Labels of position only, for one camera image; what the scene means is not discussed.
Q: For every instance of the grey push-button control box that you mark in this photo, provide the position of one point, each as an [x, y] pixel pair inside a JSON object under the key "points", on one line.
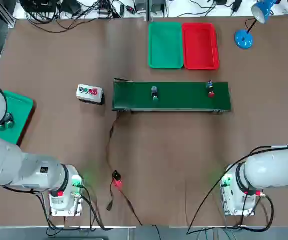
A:
{"points": [[87, 94]]}

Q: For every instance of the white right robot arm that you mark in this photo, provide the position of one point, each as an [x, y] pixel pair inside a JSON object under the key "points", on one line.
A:
{"points": [[266, 170]]}

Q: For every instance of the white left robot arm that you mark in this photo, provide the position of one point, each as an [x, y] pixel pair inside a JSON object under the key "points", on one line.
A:
{"points": [[8, 160]]}

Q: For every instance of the green belt conveyor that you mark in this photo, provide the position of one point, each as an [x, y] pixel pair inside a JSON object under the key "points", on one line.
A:
{"points": [[178, 100]]}

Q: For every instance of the black electronics box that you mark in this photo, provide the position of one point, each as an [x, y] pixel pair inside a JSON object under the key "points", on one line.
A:
{"points": [[37, 5]]}

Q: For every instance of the large green plastic tray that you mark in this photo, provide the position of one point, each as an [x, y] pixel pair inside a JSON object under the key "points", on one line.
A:
{"points": [[165, 45]]}

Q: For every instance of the red plastic tray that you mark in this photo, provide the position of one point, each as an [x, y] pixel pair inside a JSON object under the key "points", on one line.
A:
{"points": [[200, 45]]}

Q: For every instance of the small green plastic tray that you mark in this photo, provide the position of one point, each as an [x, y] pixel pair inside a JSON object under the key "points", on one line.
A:
{"points": [[21, 112]]}

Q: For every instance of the blue desk lamp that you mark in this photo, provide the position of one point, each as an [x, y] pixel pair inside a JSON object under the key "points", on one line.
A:
{"points": [[244, 40]]}

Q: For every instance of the grey black power adapter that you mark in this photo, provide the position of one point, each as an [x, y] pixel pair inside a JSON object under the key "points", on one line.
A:
{"points": [[236, 5]]}

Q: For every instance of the black switch module red light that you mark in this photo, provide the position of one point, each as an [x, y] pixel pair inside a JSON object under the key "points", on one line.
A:
{"points": [[116, 176]]}

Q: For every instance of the aluminium corner frame post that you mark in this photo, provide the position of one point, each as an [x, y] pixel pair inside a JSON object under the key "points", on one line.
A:
{"points": [[11, 22]]}

